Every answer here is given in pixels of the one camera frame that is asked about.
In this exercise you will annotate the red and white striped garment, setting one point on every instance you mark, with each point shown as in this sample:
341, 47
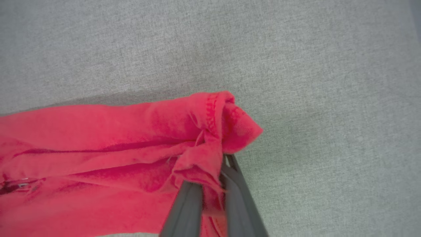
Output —
115, 164

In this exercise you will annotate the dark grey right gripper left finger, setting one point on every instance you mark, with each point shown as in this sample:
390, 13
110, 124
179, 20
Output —
184, 210

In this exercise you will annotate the grey fabric sofa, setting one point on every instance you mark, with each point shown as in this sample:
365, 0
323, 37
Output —
296, 65

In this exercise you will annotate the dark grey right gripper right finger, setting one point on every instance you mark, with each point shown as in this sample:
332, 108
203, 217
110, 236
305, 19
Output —
241, 204

